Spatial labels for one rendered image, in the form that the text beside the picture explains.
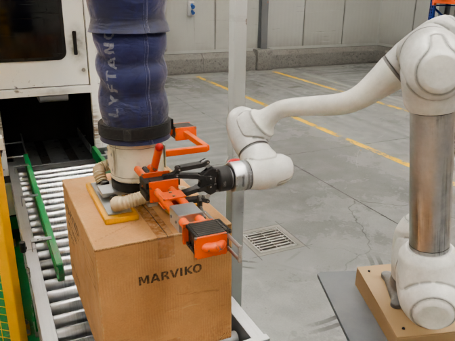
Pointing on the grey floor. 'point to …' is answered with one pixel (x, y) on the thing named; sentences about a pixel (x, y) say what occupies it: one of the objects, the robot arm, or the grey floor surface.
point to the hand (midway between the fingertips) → (162, 187)
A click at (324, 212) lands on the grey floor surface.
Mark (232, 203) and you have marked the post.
